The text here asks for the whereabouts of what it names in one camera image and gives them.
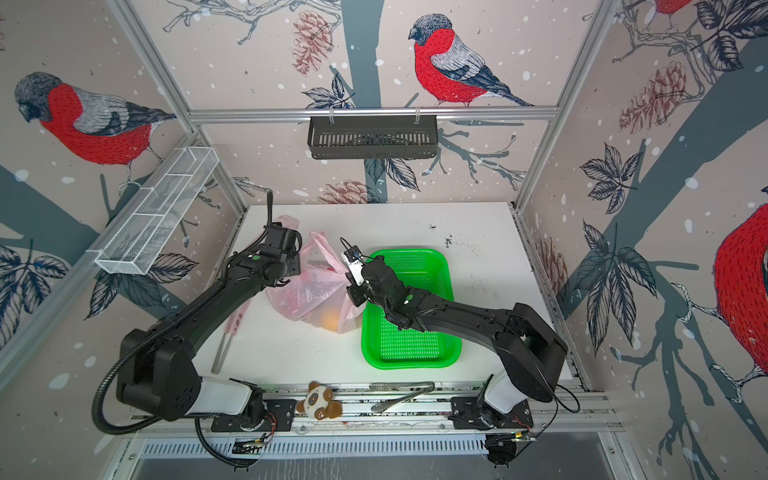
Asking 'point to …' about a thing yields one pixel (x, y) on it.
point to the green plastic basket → (389, 346)
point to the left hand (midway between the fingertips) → (282, 260)
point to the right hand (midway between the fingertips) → (346, 276)
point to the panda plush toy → (319, 403)
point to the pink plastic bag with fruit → (319, 294)
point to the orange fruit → (329, 320)
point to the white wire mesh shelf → (158, 212)
